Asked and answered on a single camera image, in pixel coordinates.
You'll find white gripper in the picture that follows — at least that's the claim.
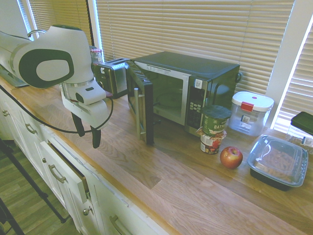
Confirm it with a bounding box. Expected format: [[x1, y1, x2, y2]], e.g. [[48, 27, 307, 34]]
[[61, 92, 109, 149]]

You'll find microwave door with handle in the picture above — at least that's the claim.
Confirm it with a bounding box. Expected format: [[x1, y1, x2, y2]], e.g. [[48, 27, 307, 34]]
[[125, 60, 155, 145]]

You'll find beige blind behind arm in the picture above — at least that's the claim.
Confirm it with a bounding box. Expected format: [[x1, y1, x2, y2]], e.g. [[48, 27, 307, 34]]
[[27, 0, 93, 46]]

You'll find black stainless microwave body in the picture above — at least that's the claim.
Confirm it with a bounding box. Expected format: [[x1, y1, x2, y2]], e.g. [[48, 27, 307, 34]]
[[132, 50, 241, 135]]

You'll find stainless steel toaster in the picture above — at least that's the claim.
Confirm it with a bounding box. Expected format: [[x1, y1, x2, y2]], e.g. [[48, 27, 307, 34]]
[[92, 58, 128, 99]]

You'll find glass jar with red lid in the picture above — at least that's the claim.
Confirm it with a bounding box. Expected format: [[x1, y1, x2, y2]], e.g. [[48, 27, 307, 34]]
[[90, 47, 103, 65]]

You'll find black tripod stand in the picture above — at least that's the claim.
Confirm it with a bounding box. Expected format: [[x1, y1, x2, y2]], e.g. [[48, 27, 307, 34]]
[[0, 137, 67, 235]]

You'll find white cabinet door lower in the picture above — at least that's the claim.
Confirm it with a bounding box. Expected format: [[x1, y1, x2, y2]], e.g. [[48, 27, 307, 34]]
[[80, 168, 172, 235]]

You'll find curved metal faucet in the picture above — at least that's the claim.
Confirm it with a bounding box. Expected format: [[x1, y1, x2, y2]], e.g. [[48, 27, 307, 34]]
[[26, 29, 47, 39]]

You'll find red white oatmeal cup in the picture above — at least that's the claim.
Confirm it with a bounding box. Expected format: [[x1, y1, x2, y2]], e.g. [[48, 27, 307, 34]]
[[196, 127, 227, 155]]

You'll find green oatmeal cup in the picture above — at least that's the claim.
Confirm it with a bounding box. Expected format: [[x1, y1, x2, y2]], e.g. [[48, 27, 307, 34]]
[[201, 104, 232, 137]]

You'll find large beige window blind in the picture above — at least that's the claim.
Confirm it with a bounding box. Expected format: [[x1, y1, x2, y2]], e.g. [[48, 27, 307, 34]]
[[95, 0, 296, 96]]

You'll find red apple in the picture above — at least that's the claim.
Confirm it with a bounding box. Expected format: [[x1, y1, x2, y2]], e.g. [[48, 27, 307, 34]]
[[220, 146, 244, 169]]

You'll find clear container with red latch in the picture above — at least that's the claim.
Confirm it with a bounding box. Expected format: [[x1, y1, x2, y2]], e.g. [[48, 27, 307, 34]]
[[227, 91, 274, 137]]

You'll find black takeout container clear lid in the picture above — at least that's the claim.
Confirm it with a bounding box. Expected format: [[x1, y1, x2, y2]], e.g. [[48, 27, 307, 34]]
[[246, 134, 309, 191]]

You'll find narrow beige window blind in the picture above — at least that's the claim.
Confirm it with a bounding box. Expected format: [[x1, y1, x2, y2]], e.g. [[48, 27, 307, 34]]
[[272, 23, 313, 134]]

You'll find clear container with dark lid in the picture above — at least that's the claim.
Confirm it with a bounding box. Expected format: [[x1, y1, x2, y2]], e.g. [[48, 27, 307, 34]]
[[286, 111, 313, 155]]

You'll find white drawer with metal handle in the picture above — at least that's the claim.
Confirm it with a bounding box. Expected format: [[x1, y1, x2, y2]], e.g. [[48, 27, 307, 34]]
[[40, 141, 90, 205]]

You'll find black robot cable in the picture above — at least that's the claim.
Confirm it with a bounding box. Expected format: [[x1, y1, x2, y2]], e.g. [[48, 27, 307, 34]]
[[0, 85, 114, 135]]

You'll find white cabinet with bar handle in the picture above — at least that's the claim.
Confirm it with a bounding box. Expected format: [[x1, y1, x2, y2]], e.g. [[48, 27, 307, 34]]
[[0, 92, 49, 182]]

